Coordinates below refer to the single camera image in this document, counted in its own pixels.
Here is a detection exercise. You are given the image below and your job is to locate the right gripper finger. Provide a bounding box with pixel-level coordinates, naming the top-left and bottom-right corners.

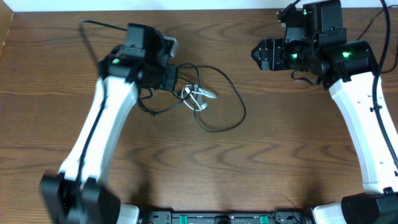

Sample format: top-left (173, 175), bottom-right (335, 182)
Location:
top-left (251, 56), bottom-right (262, 68)
top-left (251, 45), bottom-right (262, 58)

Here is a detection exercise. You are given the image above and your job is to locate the white USB cable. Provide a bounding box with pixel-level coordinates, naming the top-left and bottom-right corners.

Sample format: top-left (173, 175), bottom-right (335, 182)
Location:
top-left (180, 84), bottom-right (218, 112)

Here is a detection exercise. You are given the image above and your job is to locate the black USB cable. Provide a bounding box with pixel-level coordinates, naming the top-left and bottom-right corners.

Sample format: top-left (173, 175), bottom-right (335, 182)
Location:
top-left (136, 63), bottom-right (247, 133)

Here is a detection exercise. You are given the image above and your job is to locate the thin black cable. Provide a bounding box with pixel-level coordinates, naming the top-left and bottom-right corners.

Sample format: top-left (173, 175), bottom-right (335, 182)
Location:
top-left (356, 4), bottom-right (398, 75)

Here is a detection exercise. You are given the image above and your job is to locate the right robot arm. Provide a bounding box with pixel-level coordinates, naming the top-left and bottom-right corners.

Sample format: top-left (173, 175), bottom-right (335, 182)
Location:
top-left (251, 1), bottom-right (397, 223)

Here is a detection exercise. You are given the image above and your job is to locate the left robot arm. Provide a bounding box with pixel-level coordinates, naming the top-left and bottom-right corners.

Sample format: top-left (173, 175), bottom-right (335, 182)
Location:
top-left (40, 23), bottom-right (178, 224)

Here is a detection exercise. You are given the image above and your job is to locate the cardboard box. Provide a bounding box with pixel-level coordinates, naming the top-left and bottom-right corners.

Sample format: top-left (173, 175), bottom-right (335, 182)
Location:
top-left (0, 0), bottom-right (14, 56)

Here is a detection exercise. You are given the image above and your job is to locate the left camera cable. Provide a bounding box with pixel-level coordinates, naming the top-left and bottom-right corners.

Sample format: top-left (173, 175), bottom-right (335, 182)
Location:
top-left (74, 19), bottom-right (128, 187)

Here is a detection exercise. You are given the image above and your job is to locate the camera cable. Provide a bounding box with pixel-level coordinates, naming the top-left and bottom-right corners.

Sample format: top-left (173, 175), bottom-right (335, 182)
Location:
top-left (74, 19), bottom-right (128, 187)
top-left (371, 0), bottom-right (398, 169)

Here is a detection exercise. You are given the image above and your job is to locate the right camera cable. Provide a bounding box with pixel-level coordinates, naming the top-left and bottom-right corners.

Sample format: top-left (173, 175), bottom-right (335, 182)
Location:
top-left (371, 0), bottom-right (398, 169)

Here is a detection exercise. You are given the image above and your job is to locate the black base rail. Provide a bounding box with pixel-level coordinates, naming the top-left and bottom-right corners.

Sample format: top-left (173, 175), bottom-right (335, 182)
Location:
top-left (137, 209), bottom-right (314, 224)

